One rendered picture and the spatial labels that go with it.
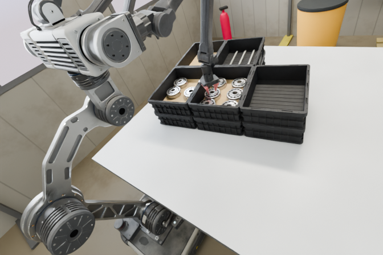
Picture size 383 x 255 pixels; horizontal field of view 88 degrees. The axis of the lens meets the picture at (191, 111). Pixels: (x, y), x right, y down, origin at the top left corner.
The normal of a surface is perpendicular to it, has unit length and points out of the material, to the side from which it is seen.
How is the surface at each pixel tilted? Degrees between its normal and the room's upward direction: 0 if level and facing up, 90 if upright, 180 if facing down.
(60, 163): 90
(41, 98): 90
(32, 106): 90
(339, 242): 0
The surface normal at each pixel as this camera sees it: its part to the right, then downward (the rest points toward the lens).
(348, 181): -0.27, -0.72
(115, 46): 0.80, 0.20
